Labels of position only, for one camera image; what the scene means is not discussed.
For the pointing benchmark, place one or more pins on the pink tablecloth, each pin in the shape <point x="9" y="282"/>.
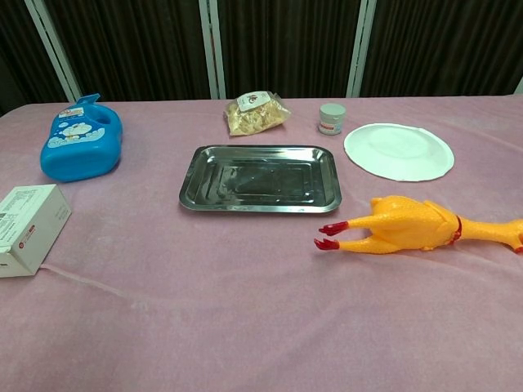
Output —
<point x="245" y="306"/>

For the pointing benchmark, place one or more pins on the dark ribbed partition panel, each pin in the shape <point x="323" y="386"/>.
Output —
<point x="286" y="41"/>
<point x="441" y="41"/>
<point x="16" y="49"/>
<point x="135" y="45"/>

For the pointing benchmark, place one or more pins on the small white lidded jar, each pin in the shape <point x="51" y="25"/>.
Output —
<point x="332" y="120"/>

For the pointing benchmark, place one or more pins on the yellow rubber chicken toy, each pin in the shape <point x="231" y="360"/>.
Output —
<point x="408" y="224"/>

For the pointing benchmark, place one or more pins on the blue cartoon shampoo bottle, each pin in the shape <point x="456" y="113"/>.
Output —
<point x="81" y="143"/>

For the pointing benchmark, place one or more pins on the stainless steel rectangular tray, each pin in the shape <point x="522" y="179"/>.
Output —
<point x="261" y="179"/>

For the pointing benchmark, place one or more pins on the white cardboard box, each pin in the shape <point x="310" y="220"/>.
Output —
<point x="32" y="228"/>

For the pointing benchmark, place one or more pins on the clear bag of snacks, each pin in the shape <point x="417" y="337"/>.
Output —
<point x="255" y="116"/>

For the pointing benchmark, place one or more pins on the white paper plate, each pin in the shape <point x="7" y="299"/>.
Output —
<point x="398" y="151"/>

